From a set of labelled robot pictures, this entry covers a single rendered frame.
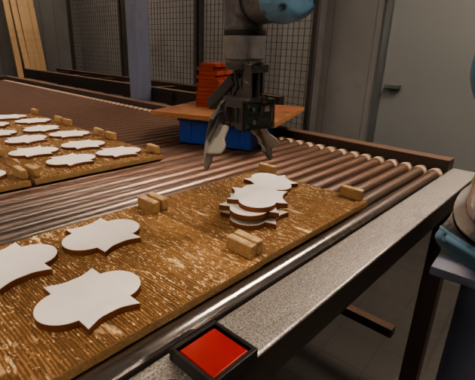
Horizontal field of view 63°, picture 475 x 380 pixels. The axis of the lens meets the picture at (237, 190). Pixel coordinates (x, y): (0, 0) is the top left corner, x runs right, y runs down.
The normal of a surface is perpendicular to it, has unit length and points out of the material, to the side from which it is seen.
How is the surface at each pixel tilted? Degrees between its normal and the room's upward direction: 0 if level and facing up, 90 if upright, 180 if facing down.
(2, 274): 0
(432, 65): 90
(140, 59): 90
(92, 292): 0
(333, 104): 90
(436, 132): 90
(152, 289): 0
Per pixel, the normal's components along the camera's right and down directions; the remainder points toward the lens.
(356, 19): -0.62, 0.24
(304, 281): 0.04, -0.94
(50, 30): 0.78, 0.24
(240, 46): -0.24, 0.34
